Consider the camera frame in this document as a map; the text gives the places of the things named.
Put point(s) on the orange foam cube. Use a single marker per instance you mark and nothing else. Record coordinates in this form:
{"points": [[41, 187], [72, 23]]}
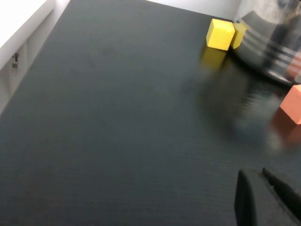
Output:
{"points": [[292, 106]]}

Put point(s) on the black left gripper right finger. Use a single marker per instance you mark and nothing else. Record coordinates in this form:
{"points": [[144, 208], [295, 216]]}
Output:
{"points": [[285, 197]]}

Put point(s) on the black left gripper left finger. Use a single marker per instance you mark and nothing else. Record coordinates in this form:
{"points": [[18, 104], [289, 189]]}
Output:
{"points": [[245, 202]]}

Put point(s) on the yellow foam cube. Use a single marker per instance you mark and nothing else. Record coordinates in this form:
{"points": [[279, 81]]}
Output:
{"points": [[219, 35]]}

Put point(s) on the white side cabinet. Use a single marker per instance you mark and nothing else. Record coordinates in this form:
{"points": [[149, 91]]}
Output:
{"points": [[21, 28]]}

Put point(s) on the barcode label sticker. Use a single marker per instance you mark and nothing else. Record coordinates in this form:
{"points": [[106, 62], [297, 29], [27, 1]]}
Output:
{"points": [[15, 64]]}

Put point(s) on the stainless steel pot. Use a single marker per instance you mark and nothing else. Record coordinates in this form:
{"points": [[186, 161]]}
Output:
{"points": [[263, 42]]}

